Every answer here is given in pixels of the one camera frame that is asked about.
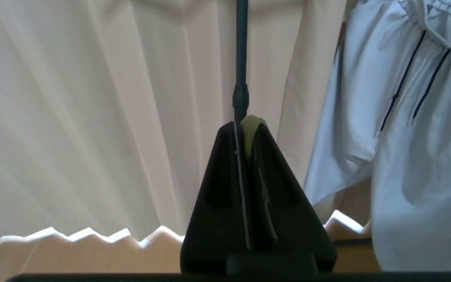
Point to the black clothes rack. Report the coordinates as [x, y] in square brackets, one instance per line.
[241, 58]

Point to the pale grey shorts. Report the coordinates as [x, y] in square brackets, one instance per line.
[425, 176]

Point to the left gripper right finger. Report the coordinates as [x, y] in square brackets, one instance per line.
[292, 231]

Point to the green garment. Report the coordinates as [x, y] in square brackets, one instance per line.
[250, 131]

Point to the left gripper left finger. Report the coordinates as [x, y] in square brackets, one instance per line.
[217, 219]

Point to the beige curtain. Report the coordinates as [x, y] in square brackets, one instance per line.
[92, 117]

